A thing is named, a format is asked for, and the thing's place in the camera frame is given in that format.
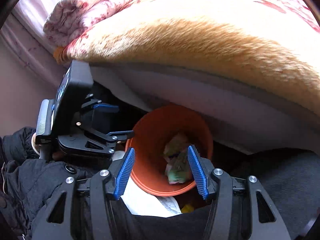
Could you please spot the person's left hand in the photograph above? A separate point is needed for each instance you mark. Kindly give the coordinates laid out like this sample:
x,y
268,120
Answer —
x,y
46,152

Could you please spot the crumpled white green packaging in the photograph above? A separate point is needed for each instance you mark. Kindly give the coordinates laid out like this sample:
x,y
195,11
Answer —
x,y
177,162

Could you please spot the floral plush bed blanket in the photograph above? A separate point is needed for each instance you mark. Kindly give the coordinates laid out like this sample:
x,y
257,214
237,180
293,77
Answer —
x,y
269,44

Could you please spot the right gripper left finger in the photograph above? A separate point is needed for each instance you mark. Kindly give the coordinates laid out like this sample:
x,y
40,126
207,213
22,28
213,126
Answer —
x,y
63,217

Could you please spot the white mattress side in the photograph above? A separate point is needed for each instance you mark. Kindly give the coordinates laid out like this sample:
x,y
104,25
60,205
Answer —
x,y
241,116

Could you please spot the phone on left gripper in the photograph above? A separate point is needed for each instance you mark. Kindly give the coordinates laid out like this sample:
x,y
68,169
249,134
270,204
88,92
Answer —
x,y
73,89

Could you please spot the orange trash bin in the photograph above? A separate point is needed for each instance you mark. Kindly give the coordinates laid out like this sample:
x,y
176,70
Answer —
x,y
162,137

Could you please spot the black jacket sleeve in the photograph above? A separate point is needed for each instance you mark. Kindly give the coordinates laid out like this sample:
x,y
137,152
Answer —
x,y
27,182

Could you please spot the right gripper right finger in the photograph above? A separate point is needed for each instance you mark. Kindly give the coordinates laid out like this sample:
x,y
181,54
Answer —
x,y
216,185

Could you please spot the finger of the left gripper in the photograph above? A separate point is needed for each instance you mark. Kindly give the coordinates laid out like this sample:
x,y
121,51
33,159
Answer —
x,y
98,115
109,137

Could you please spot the rolled floral white quilt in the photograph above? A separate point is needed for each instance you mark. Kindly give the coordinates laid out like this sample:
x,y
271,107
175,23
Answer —
x,y
71,18

